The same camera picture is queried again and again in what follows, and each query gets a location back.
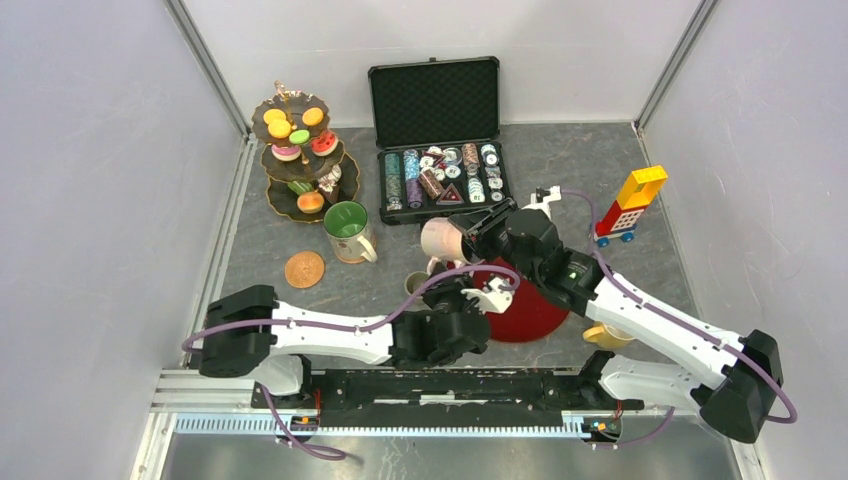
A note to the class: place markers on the yellow round cookie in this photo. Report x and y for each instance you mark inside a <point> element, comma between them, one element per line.
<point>313,116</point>

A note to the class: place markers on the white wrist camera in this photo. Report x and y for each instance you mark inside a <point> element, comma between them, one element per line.
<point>542,199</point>
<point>495,296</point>

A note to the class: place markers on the toy block tower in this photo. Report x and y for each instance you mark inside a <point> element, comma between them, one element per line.
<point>634,198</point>

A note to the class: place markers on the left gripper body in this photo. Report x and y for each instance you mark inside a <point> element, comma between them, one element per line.
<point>448,296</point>

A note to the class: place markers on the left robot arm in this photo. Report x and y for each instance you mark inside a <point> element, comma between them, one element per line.
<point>252,334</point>

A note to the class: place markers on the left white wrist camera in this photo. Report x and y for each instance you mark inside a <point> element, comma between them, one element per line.
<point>495,296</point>

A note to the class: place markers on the green macaron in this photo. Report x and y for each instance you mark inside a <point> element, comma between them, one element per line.
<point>299,137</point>

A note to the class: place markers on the orange waffle biscuit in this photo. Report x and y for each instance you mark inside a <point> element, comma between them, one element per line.
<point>272,115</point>

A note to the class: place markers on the pink frosted donut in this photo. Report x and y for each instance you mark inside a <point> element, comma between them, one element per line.
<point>286,154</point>

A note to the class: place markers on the red frosted donut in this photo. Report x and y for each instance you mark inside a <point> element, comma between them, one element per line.
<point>324,144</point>

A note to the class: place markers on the chocolate cake slice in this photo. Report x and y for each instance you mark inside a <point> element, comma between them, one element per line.
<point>330,192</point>

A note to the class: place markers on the white rectangular pastry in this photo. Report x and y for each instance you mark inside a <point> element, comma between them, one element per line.
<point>300,187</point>

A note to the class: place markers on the woven coaster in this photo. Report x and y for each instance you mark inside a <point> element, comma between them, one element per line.
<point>304,269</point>

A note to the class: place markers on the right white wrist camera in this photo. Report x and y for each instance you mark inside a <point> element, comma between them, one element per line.
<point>542,199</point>

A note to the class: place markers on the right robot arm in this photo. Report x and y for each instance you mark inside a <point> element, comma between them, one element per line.
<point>732,381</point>

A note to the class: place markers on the small grey-green cup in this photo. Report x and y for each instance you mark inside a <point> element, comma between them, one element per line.
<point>414,282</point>

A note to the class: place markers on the green bowl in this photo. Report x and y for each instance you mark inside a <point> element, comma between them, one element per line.
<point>347,226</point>

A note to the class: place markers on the beige purple mug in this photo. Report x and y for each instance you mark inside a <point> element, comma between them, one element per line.
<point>441,241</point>

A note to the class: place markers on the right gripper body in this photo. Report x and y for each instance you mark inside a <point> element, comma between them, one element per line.
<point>489,235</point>

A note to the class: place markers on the white striped donut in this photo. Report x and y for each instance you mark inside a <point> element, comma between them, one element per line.
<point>329,181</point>

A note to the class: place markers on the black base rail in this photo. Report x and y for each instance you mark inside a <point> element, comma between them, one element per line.
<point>462,403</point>

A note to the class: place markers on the yellow cup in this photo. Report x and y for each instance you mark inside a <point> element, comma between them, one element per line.
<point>606,337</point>

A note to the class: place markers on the red round tray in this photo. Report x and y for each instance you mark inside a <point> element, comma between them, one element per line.
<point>529,318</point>

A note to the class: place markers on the orange peach bun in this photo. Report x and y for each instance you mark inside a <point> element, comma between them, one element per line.
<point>311,202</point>

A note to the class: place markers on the orange round biscuit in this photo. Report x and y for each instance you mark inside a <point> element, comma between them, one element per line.
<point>279,128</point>

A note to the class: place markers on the three-tier dessert stand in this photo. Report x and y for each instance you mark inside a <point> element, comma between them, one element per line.
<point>309,167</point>

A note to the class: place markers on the black poker chip case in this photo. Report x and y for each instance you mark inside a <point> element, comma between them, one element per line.
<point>437,127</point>

